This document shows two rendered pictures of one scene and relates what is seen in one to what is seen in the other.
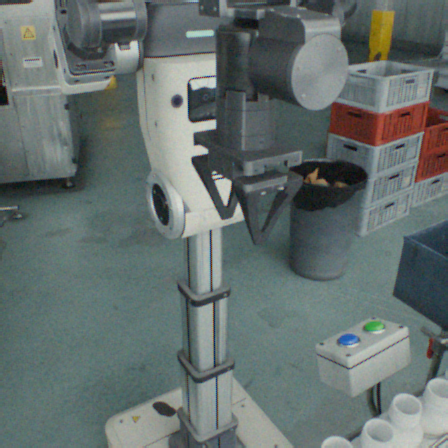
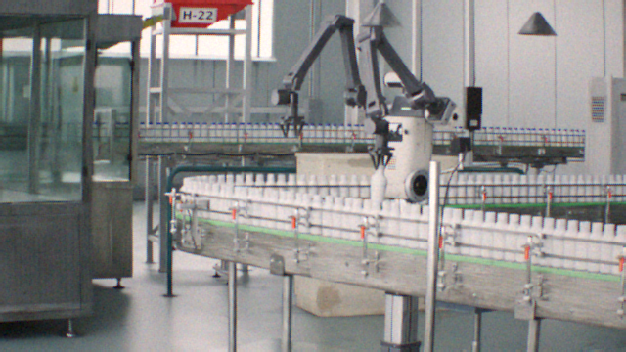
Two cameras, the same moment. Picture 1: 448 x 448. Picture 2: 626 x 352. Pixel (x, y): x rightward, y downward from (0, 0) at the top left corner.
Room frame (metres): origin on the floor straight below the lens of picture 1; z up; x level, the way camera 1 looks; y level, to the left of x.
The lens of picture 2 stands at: (-0.06, -5.92, 1.53)
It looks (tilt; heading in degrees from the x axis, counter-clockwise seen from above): 3 degrees down; 84
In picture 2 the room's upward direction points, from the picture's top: 1 degrees clockwise
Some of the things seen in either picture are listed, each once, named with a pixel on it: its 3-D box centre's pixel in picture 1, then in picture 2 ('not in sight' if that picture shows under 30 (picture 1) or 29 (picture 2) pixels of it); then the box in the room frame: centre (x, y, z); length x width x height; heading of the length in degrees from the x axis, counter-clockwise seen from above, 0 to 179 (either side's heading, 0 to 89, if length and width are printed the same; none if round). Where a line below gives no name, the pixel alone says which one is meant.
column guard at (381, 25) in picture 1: (380, 37); not in sight; (10.51, -3.34, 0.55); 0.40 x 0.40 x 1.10; 32
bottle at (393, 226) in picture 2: not in sight; (395, 224); (0.78, -0.88, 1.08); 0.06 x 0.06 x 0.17
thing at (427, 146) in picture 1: (424, 129); not in sight; (3.65, -1.63, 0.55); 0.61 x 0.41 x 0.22; 124
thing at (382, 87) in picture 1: (383, 84); not in sight; (3.20, -1.08, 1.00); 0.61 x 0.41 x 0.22; 129
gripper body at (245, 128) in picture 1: (245, 122); (291, 111); (0.44, -0.02, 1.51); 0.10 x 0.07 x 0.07; 32
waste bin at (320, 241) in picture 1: (323, 221); not in sight; (2.50, -0.59, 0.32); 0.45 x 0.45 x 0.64
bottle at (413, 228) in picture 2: not in sight; (415, 226); (0.85, -0.98, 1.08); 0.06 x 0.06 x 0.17
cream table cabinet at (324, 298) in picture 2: not in sight; (375, 232); (1.43, 3.92, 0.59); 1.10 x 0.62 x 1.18; 14
